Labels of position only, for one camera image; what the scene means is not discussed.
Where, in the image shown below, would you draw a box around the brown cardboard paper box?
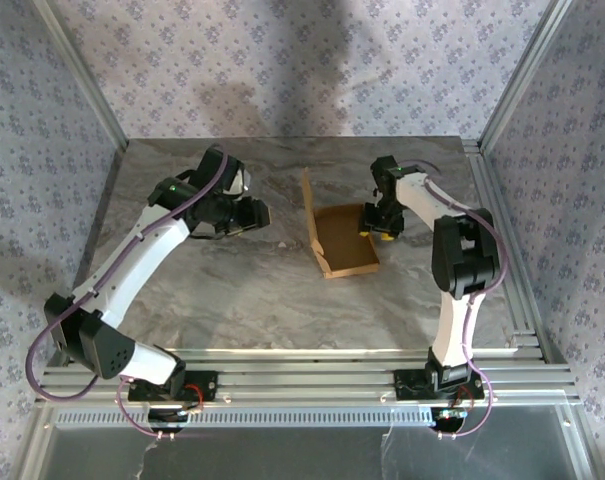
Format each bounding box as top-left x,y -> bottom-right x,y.
300,167 -> 382,280

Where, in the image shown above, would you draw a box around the aluminium extrusion base rails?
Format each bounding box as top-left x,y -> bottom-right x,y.
37,347 -> 582,407

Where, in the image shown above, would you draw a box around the grey metal sheet panel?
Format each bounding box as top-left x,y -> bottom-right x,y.
19,424 -> 601,480

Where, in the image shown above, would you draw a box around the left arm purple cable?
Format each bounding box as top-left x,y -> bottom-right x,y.
25,149 -> 231,441

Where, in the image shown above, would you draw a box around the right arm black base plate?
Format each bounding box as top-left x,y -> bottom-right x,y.
392,368 -> 486,401

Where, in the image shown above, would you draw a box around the aluminium side rail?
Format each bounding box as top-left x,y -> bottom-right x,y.
461,139 -> 548,361

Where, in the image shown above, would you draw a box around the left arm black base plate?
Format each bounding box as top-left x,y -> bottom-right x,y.
126,370 -> 219,404

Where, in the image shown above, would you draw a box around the aluminium frame post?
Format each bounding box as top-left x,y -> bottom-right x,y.
31,0 -> 129,151
478,0 -> 579,151

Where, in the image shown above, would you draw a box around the slotted grey cable duct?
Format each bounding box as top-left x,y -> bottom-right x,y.
54,405 -> 433,430

